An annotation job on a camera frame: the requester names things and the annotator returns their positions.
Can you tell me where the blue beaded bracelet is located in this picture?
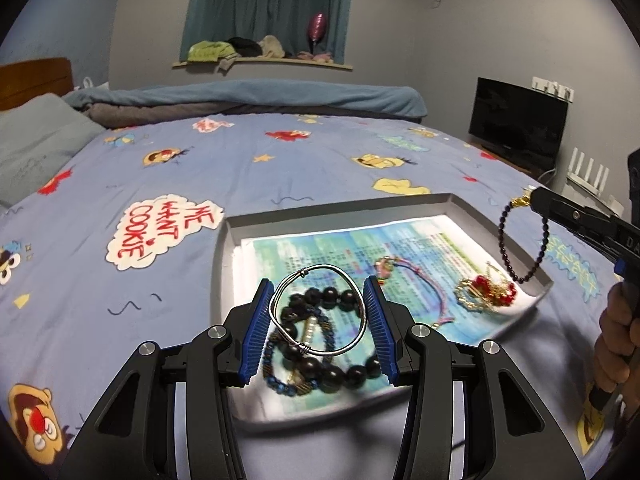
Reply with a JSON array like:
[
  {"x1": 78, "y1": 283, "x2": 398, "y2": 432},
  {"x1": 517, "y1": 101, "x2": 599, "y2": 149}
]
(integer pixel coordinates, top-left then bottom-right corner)
[{"x1": 261, "y1": 303, "x2": 342, "y2": 397}]

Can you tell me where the silver wire bangle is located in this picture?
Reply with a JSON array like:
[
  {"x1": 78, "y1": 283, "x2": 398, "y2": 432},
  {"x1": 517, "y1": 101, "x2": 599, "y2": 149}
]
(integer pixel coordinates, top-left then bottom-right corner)
[{"x1": 268, "y1": 263, "x2": 369, "y2": 359}]

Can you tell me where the large black bead bracelet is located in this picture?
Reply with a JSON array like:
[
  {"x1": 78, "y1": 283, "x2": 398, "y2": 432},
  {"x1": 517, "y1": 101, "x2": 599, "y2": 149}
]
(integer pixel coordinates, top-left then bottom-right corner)
[{"x1": 276, "y1": 285, "x2": 384, "y2": 395}]

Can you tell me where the red bead gold charm bracelet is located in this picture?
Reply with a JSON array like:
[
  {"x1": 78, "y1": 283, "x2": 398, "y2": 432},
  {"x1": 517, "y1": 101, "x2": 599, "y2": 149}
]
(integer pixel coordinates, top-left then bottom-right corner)
[{"x1": 453, "y1": 263, "x2": 519, "y2": 316}]

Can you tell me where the pink braided cord bracelet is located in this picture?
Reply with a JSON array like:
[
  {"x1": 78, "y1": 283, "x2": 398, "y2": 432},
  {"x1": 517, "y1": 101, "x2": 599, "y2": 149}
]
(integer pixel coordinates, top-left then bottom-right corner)
[{"x1": 373, "y1": 253, "x2": 457, "y2": 328}]

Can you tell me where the dark maroon small bead bracelet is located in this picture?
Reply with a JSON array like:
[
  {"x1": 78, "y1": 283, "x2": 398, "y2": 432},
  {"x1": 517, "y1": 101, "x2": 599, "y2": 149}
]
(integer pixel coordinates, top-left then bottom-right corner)
[{"x1": 497, "y1": 194, "x2": 551, "y2": 285}]

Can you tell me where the person's right hand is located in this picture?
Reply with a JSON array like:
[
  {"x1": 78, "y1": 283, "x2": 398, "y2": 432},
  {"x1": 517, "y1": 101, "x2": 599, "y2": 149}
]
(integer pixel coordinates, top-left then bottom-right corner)
[{"x1": 593, "y1": 283, "x2": 639, "y2": 416}]

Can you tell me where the white router with antennas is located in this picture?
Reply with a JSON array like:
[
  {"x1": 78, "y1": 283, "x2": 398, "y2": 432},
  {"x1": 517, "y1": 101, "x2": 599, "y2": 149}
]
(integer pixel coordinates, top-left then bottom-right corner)
[{"x1": 562, "y1": 148, "x2": 625, "y2": 218}]

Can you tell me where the blue-green printed paper sheet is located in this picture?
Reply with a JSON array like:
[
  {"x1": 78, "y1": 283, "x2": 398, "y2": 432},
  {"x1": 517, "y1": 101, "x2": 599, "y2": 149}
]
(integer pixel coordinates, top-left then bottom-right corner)
[{"x1": 224, "y1": 214, "x2": 546, "y2": 427}]

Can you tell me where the grey shallow cardboard box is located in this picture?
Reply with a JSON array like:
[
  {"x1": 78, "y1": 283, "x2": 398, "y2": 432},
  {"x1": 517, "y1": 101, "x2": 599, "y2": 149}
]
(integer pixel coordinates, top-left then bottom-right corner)
[{"x1": 209, "y1": 192, "x2": 556, "y2": 430}]

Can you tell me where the black monitor screen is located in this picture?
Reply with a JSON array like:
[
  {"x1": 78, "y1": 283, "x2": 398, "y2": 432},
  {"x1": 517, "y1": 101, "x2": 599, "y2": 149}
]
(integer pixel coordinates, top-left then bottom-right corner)
[{"x1": 469, "y1": 77, "x2": 568, "y2": 171}]

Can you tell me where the Sesame Street blue bedsheet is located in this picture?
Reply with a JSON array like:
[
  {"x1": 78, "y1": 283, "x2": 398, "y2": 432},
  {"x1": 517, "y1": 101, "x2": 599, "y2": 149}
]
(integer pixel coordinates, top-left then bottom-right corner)
[{"x1": 1, "y1": 114, "x2": 614, "y2": 479}]

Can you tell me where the teal folded blanket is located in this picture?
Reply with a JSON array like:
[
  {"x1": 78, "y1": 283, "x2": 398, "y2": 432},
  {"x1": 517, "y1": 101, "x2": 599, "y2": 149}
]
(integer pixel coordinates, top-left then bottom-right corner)
[{"x1": 63, "y1": 78, "x2": 427, "y2": 128}]

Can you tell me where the grey-blue pillow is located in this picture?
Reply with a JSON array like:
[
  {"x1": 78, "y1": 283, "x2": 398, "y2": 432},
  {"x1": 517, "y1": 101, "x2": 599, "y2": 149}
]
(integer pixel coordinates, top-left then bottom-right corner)
[{"x1": 1, "y1": 93, "x2": 105, "y2": 208}]

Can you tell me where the wooden window sill shelf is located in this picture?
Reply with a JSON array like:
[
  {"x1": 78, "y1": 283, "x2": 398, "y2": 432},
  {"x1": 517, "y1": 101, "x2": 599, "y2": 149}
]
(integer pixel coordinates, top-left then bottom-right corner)
[{"x1": 171, "y1": 58, "x2": 354, "y2": 72}]

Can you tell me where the green cloth on sill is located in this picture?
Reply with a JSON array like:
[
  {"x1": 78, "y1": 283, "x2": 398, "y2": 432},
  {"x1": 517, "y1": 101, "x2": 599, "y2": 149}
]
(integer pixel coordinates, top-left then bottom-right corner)
[{"x1": 186, "y1": 40, "x2": 240, "y2": 70}]

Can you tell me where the black cloth on sill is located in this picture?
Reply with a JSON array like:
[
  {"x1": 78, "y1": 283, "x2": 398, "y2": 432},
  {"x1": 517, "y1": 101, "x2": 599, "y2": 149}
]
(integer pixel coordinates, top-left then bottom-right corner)
[{"x1": 227, "y1": 37, "x2": 262, "y2": 58}]

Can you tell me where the beige cloth on sill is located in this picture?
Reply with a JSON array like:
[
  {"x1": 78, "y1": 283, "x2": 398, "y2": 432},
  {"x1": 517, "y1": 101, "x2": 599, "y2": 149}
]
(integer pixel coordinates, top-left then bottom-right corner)
[{"x1": 258, "y1": 35, "x2": 286, "y2": 60}]

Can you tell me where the pink balloon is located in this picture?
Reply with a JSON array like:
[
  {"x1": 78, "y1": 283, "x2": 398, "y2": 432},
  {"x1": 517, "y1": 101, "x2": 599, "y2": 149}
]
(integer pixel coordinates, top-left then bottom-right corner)
[{"x1": 307, "y1": 12, "x2": 326, "y2": 54}]

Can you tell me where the wooden headboard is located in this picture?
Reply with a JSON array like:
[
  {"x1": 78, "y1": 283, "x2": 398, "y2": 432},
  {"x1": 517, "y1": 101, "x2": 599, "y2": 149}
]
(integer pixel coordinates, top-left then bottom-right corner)
[{"x1": 0, "y1": 58, "x2": 74, "y2": 112}]

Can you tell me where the teal window curtain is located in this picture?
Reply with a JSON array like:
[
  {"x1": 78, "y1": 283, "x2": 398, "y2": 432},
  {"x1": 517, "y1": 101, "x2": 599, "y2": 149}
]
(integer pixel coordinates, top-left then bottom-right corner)
[{"x1": 179, "y1": 0, "x2": 352, "y2": 64}]

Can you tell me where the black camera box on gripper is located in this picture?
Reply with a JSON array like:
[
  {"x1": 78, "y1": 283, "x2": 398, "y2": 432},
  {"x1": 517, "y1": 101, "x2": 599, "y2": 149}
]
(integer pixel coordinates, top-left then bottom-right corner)
[{"x1": 627, "y1": 148, "x2": 640, "y2": 191}]

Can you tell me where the white wall hook rack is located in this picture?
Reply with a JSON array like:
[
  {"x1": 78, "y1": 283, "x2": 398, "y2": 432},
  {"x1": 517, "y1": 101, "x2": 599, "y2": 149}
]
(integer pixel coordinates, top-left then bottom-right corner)
[{"x1": 532, "y1": 76, "x2": 575, "y2": 103}]

